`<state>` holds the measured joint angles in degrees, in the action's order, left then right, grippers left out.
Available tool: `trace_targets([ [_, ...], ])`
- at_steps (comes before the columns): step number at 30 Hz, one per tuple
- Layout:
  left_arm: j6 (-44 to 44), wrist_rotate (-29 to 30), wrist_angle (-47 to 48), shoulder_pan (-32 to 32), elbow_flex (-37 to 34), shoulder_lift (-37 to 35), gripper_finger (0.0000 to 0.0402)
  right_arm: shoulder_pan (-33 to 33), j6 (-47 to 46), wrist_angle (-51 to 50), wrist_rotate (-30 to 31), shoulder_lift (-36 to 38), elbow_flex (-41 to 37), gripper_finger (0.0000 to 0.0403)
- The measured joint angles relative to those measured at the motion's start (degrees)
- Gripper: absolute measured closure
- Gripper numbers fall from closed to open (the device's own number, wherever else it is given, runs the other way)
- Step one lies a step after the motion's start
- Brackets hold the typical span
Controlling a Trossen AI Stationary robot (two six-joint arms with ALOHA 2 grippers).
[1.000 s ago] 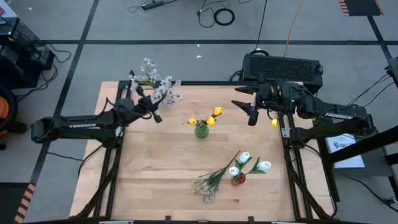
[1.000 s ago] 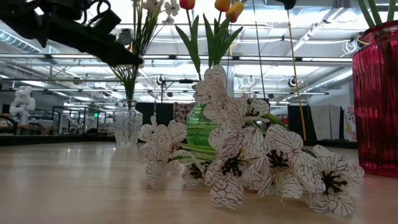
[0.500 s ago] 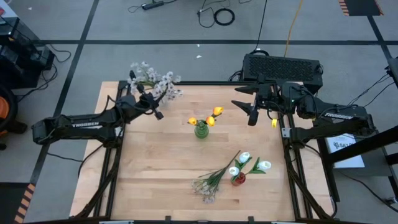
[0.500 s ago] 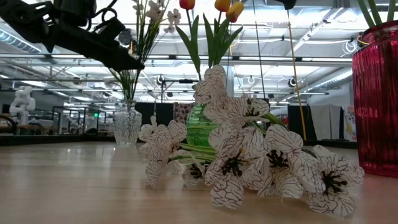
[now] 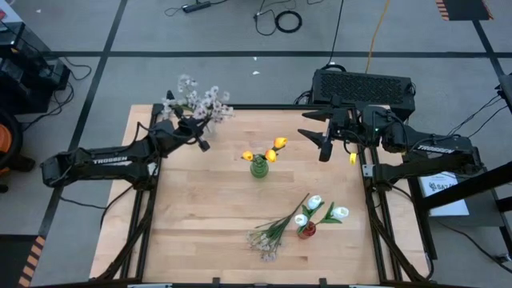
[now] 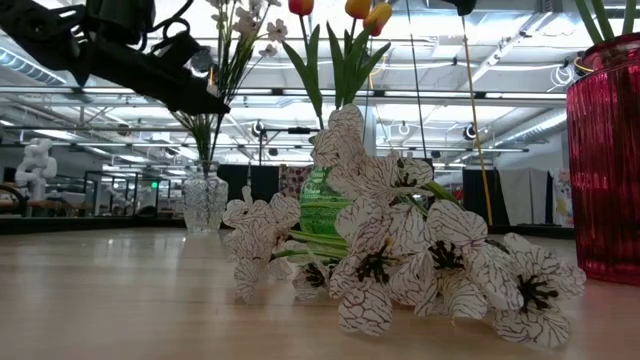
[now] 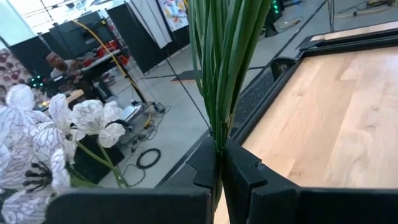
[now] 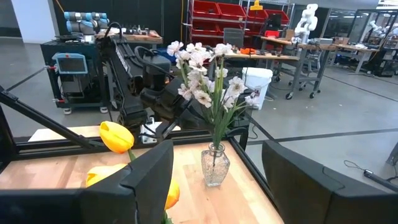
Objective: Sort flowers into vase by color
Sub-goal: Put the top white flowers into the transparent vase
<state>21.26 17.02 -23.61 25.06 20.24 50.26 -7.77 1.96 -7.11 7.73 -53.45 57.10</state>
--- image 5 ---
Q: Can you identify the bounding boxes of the green glass vase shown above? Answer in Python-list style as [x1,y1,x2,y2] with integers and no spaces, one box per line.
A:
[250,154,270,180]

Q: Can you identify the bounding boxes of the black mat with striped edge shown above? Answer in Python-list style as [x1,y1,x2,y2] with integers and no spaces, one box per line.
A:
[434,0,494,22]

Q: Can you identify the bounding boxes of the red ribbed glass vase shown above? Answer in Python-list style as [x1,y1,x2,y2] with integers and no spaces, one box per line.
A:
[297,222,318,241]

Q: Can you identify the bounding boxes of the clear cut glass vase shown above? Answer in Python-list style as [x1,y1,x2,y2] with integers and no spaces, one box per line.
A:
[203,118,222,137]

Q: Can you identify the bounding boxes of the black stand beam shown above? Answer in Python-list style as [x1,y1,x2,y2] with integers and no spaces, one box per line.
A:
[415,162,512,213]

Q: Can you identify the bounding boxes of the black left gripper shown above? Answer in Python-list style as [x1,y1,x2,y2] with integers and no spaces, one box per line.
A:
[166,90,212,154]

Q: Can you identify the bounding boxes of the black equipment cart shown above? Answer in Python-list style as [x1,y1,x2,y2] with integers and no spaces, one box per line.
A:
[0,22,72,115]

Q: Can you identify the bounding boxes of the black ventilated computer case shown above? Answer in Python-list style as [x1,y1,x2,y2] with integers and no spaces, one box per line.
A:
[310,69,416,120]

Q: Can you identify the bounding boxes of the black hanging cable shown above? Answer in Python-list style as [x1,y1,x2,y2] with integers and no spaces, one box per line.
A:
[326,0,346,71]

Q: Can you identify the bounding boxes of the white printed paper sheet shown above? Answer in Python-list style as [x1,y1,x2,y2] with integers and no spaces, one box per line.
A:
[418,171,470,218]

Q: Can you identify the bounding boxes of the orange and black vacuum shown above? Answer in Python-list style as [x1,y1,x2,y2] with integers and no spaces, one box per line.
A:
[0,107,37,193]

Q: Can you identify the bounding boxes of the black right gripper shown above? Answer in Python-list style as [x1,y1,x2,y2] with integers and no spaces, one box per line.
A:
[297,95,364,163]

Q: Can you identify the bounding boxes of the yellow hanging cable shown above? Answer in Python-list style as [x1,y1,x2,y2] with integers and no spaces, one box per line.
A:
[364,0,392,74]

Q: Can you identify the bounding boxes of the white veined flower bunch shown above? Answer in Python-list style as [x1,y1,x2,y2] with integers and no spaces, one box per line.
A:
[246,193,311,263]
[161,74,236,135]

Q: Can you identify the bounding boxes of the coiled black cable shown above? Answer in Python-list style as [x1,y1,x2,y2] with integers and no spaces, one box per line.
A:
[274,10,303,34]

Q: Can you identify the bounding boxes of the black power strip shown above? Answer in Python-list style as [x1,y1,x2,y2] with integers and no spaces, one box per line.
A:
[182,1,212,13]

